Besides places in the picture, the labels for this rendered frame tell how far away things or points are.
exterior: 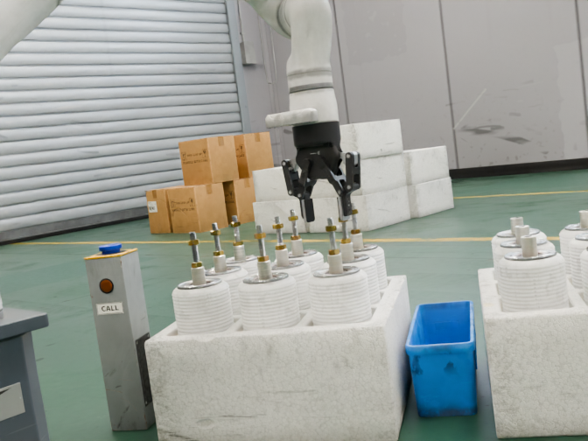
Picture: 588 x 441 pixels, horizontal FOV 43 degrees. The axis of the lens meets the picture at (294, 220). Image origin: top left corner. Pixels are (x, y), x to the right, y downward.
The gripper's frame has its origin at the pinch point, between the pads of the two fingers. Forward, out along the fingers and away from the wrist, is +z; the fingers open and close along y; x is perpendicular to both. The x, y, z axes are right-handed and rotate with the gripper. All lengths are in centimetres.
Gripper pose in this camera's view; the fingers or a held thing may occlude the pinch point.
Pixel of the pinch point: (325, 213)
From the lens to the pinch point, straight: 118.7
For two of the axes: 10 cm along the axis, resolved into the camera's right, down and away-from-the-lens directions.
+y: -7.9, 0.5, 6.1
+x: -6.0, 1.4, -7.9
